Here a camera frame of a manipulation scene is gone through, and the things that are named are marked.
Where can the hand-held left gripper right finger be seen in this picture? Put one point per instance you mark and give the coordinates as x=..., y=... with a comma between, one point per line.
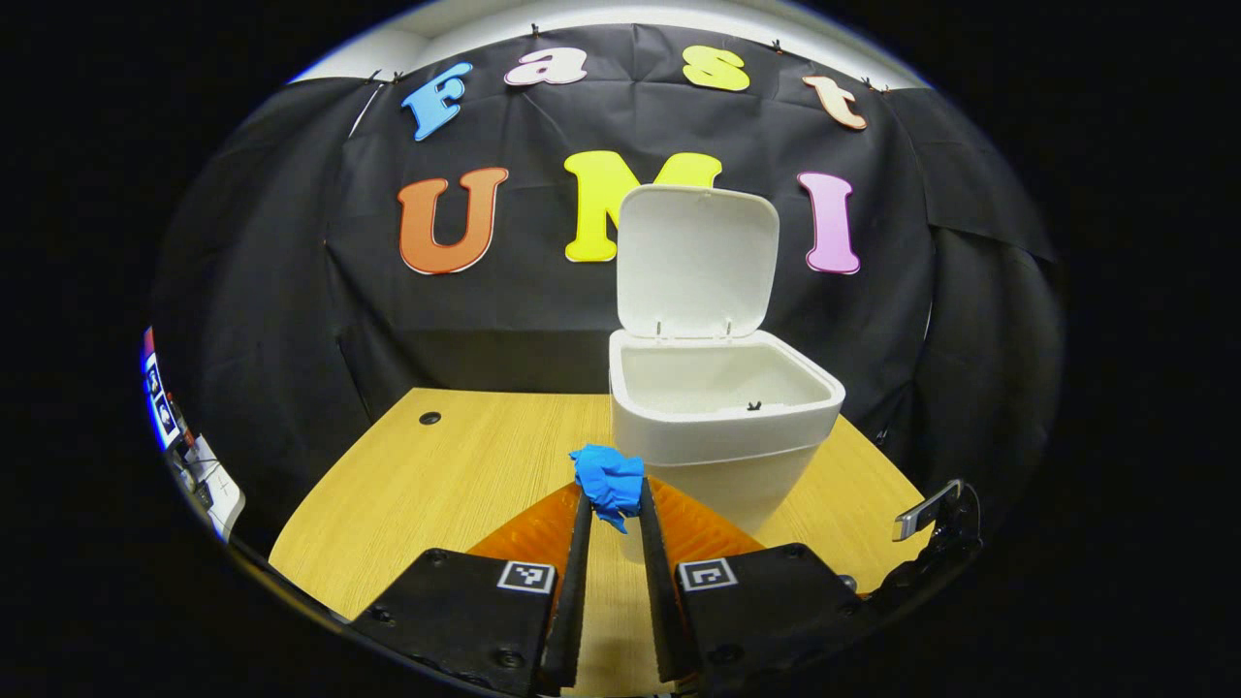
x=657, y=601

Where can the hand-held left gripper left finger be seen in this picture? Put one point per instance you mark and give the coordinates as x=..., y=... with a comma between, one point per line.
x=577, y=601

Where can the blue paper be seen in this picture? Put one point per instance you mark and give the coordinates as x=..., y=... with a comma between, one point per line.
x=606, y=480

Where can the white desktop garbage bin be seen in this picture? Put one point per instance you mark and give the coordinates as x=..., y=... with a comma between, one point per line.
x=698, y=262

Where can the wooden desktop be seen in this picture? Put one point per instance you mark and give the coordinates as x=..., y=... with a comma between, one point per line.
x=436, y=504

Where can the white side table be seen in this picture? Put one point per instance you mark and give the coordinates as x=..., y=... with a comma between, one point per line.
x=221, y=494

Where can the computer monitor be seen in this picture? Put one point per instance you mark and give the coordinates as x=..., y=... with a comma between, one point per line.
x=160, y=407

